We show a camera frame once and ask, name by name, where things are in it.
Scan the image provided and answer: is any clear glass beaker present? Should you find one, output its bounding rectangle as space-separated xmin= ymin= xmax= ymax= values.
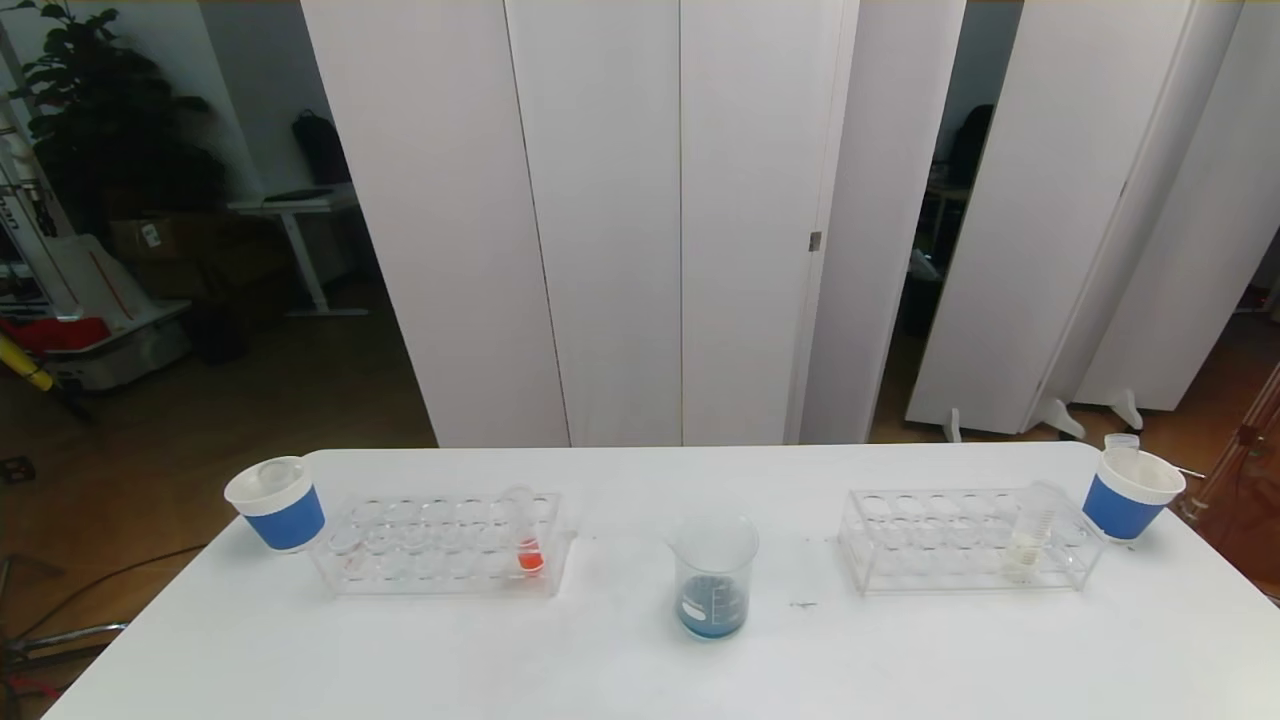
xmin=670 ymin=512 xmax=761 ymax=644

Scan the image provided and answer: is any clear acrylic test tube rack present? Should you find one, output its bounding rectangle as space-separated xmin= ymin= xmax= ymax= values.
xmin=312 ymin=488 xmax=573 ymax=599
xmin=838 ymin=487 xmax=1107 ymax=597

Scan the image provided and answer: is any pale liquid test tube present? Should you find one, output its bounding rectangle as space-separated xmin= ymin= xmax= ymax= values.
xmin=1005 ymin=481 xmax=1067 ymax=581

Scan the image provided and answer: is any white partition panel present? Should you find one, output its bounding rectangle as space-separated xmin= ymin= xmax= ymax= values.
xmin=1020 ymin=0 xmax=1248 ymax=433
xmin=680 ymin=0 xmax=861 ymax=447
xmin=798 ymin=0 xmax=969 ymax=446
xmin=503 ymin=0 xmax=684 ymax=448
xmin=300 ymin=0 xmax=571 ymax=449
xmin=1073 ymin=0 xmax=1280 ymax=413
xmin=905 ymin=0 xmax=1198 ymax=437

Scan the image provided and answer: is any white standing desk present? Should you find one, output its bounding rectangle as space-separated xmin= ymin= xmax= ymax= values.
xmin=228 ymin=188 xmax=371 ymax=321

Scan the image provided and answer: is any black backpack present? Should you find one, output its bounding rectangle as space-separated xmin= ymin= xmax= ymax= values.
xmin=291 ymin=110 xmax=353 ymax=187

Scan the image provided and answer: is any blue and white paper cup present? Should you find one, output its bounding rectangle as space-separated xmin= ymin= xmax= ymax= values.
xmin=224 ymin=456 xmax=327 ymax=554
xmin=1082 ymin=447 xmax=1187 ymax=542

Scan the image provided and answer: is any black chair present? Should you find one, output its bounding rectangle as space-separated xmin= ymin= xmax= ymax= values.
xmin=943 ymin=104 xmax=998 ymax=189

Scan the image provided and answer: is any black bin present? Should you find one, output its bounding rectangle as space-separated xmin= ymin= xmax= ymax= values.
xmin=188 ymin=298 xmax=253 ymax=365

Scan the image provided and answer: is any brown cardboard box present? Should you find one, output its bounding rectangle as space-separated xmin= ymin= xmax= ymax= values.
xmin=108 ymin=213 xmax=206 ymax=266

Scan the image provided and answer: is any grey plastic crate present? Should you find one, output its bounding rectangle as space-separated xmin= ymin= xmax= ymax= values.
xmin=45 ymin=318 xmax=193 ymax=393

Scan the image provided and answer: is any white flat board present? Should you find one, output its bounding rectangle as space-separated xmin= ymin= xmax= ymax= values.
xmin=40 ymin=235 xmax=191 ymax=331

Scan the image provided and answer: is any dark green potted plant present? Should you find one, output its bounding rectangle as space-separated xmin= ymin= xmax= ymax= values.
xmin=8 ymin=0 xmax=229 ymax=241

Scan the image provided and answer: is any red plastic item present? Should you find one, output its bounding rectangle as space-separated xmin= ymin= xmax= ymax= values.
xmin=0 ymin=316 xmax=111 ymax=357

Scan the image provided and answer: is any metal chair base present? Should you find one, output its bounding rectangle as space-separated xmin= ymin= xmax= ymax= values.
xmin=0 ymin=555 xmax=131 ymax=701

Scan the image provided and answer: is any white upright machine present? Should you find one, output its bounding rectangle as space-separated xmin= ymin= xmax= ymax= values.
xmin=0 ymin=90 xmax=81 ymax=321

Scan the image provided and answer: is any black floor cable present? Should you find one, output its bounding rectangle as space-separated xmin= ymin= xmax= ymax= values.
xmin=10 ymin=543 xmax=208 ymax=641

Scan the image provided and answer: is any yellow handled tool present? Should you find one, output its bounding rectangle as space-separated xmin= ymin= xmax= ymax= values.
xmin=0 ymin=333 xmax=56 ymax=393

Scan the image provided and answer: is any transparent acrylic frame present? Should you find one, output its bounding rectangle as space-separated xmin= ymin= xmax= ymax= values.
xmin=1185 ymin=360 xmax=1280 ymax=601

